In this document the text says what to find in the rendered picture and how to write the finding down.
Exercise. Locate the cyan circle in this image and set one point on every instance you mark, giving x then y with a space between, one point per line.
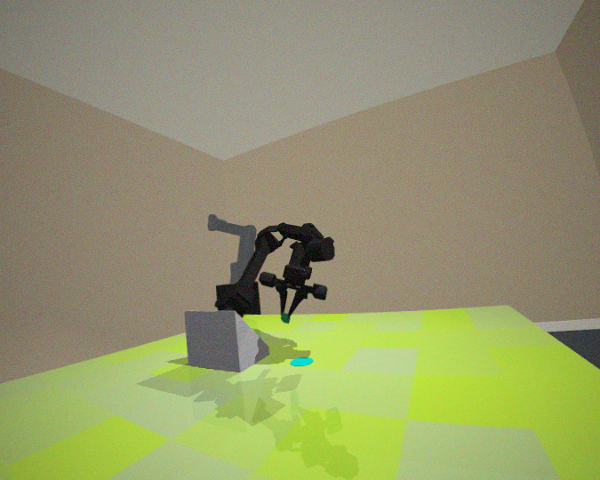
301 361

